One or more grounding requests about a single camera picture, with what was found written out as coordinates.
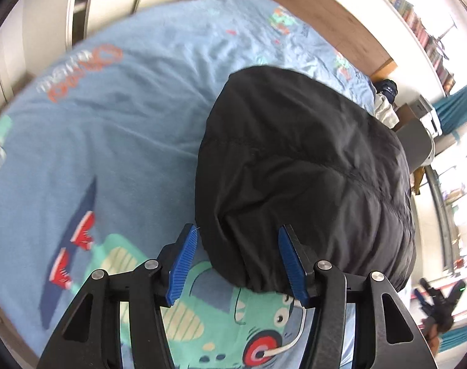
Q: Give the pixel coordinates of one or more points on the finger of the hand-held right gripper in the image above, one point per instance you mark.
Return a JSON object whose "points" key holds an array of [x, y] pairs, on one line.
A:
{"points": [[425, 292]]}

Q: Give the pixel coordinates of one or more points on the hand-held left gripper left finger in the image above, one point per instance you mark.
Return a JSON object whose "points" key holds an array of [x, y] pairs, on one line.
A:
{"points": [[181, 265]]}

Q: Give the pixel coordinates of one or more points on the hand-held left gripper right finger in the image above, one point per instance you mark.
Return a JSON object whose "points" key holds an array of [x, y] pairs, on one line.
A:
{"points": [[293, 265]]}

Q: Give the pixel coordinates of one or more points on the black padded jacket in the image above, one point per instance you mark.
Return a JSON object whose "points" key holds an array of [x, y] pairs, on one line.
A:
{"points": [[295, 153]]}

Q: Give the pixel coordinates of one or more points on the person's right forearm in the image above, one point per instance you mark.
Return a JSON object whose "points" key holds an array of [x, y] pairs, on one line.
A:
{"points": [[434, 340]]}

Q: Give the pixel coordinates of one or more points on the teal cloth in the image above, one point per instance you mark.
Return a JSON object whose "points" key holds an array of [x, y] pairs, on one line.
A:
{"points": [[462, 334]]}

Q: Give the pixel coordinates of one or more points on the light blue printed blanket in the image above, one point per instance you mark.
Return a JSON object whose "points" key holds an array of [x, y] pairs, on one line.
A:
{"points": [[102, 142]]}

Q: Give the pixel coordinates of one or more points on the grey chair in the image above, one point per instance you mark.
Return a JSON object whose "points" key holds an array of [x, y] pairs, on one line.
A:
{"points": [[416, 146]]}

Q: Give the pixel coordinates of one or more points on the grey box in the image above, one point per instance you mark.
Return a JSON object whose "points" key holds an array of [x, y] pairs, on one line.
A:
{"points": [[427, 117]]}

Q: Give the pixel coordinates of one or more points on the wooden side table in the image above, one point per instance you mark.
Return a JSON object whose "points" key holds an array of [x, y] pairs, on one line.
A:
{"points": [[405, 115]]}

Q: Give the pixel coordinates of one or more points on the white cloth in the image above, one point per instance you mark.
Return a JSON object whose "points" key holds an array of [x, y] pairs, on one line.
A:
{"points": [[385, 111]]}

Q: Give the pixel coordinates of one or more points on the teal curtain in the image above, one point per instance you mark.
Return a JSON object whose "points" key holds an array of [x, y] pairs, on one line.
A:
{"points": [[460, 102]]}

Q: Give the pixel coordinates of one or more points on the dark blue cloth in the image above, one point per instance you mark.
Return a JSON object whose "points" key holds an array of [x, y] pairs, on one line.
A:
{"points": [[387, 89]]}

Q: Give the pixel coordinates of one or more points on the wooden headboard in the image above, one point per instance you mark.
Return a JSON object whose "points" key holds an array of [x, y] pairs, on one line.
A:
{"points": [[333, 11]]}

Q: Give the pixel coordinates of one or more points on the row of colourful books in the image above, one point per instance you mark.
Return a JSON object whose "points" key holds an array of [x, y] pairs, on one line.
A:
{"points": [[414, 19]]}

